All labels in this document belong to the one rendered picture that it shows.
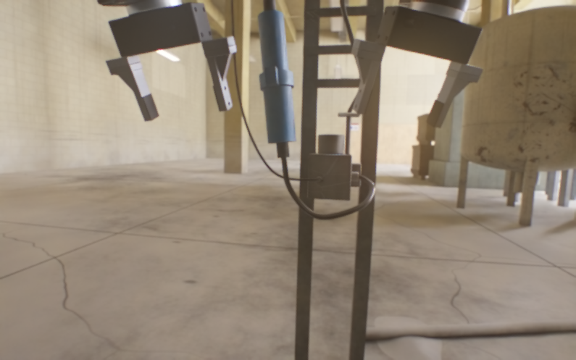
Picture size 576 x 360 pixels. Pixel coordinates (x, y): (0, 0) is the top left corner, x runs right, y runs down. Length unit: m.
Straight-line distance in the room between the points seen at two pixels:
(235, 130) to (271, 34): 7.14
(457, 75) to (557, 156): 3.18
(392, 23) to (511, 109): 3.21
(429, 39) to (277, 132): 0.29
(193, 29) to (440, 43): 0.34
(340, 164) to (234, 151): 7.16
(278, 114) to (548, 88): 3.28
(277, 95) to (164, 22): 0.22
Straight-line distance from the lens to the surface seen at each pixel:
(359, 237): 0.71
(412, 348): 1.24
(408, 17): 0.46
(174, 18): 0.47
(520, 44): 3.75
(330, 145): 0.60
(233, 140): 7.72
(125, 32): 0.51
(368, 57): 0.46
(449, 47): 0.50
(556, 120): 3.66
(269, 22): 0.61
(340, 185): 0.59
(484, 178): 6.78
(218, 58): 0.47
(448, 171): 6.52
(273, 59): 0.59
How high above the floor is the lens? 0.69
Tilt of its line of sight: 6 degrees down
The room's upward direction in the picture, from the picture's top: 1 degrees clockwise
